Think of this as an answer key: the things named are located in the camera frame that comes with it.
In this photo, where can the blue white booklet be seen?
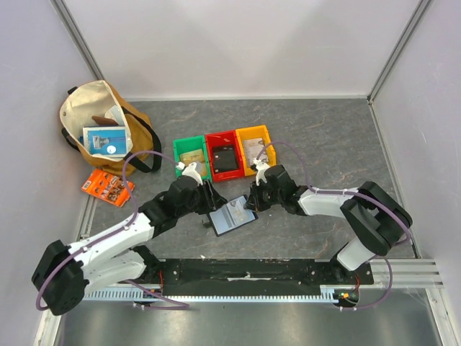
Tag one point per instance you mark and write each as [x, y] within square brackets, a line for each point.
[110, 141]

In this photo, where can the orange snack packet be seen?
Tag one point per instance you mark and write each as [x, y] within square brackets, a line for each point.
[106, 187]

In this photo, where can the green plastic bin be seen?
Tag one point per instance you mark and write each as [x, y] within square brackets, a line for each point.
[183, 145]

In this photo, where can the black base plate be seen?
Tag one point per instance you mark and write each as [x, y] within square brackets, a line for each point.
[251, 275]

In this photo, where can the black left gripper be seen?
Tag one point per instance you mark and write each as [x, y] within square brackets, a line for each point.
[212, 200]

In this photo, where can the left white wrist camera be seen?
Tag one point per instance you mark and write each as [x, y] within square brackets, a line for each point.
[192, 170]

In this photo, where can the red plastic bin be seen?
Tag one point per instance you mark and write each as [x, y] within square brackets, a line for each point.
[225, 138]

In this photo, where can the black cards in bin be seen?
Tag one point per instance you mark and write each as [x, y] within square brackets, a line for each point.
[224, 159]

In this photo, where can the brown wallet in bag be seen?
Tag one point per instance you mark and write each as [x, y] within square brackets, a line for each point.
[104, 121]

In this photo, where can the grey cable duct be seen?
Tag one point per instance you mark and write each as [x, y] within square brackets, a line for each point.
[130, 294]

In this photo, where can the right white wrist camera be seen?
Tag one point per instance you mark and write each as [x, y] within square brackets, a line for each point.
[260, 167]

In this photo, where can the gold card rear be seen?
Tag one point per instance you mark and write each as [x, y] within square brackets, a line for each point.
[192, 156]

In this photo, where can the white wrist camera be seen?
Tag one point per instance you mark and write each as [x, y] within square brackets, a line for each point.
[260, 167]
[192, 170]

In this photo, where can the silver foil packet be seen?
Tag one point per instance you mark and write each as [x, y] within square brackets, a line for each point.
[115, 113]

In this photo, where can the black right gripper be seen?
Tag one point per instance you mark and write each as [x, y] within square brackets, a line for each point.
[256, 197]

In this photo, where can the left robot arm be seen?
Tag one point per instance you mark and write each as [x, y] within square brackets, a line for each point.
[67, 273]

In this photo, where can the yellow plastic bin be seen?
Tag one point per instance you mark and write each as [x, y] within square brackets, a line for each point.
[259, 131]

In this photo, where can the gold card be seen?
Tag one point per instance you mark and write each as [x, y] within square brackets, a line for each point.
[192, 156]
[202, 169]

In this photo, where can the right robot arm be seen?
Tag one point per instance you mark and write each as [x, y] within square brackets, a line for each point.
[379, 223]

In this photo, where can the white patterned card stack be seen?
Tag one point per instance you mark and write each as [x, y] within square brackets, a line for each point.
[252, 148]

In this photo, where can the white patterned VIP card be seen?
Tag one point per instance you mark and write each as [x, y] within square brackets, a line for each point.
[238, 215]

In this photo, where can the gold card front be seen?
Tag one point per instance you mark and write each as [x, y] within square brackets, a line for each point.
[202, 169]

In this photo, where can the mustard canvas tote bag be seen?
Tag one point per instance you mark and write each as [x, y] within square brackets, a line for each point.
[94, 99]

